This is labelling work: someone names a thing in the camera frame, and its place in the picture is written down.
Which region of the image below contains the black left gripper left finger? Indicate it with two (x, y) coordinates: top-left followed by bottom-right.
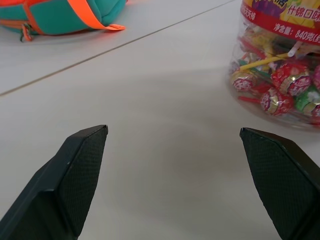
(0, 124), (109, 240)

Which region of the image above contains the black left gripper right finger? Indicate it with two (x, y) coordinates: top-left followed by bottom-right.
(239, 127), (320, 240)

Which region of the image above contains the red wrapped lollipop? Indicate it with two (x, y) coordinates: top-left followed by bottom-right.
(237, 87), (295, 117)
(230, 70), (258, 93)
(270, 62), (314, 97)

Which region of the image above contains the green wrapped lollipop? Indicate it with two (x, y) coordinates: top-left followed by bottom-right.
(294, 86), (320, 117)

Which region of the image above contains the clear plastic lollipop tub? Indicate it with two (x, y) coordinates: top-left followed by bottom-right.
(226, 0), (320, 134)

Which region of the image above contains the yellow stick lollipop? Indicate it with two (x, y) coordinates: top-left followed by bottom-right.
(239, 52), (291, 72)

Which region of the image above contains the teal and orange bag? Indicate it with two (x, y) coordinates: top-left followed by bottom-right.
(0, 0), (129, 43)

